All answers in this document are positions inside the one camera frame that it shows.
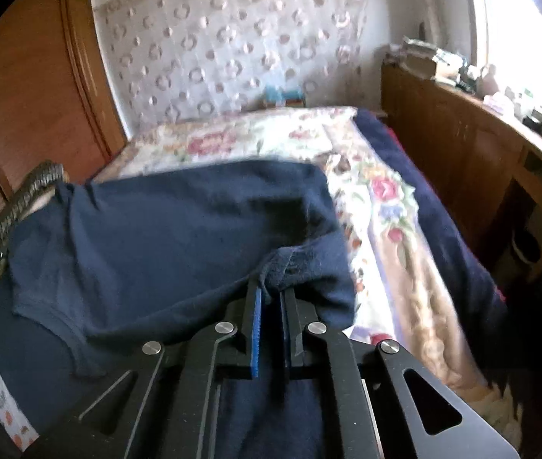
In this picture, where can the long wooden cabinet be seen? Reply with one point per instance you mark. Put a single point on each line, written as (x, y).
(457, 143)

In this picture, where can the navy blanket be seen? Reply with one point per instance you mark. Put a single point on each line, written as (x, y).
(443, 210)

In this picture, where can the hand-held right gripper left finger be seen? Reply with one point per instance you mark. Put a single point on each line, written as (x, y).
(256, 334)

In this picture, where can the person's left forearm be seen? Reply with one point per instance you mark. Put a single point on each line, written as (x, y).
(22, 201)

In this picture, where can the stack of books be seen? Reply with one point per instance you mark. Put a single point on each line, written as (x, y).
(419, 57)

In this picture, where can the wooden slatted wardrobe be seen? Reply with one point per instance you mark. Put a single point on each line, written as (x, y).
(27, 91)

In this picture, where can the floral quilt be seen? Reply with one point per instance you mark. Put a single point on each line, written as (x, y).
(385, 229)

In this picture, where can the pink tissue pack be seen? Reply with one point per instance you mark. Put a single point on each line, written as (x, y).
(499, 103)

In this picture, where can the tied pale curtain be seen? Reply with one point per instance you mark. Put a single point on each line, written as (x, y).
(424, 5)

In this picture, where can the sheer circle-pattern curtain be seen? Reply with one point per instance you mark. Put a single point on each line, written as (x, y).
(233, 43)

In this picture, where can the window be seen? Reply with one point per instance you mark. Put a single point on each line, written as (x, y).
(524, 24)

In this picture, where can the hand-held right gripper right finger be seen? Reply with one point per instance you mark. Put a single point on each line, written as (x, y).
(295, 334)

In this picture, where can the white orange-print bed sheet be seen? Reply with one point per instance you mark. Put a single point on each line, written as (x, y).
(1, 401)

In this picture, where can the navy printed t-shirt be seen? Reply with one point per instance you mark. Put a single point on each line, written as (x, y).
(180, 229)

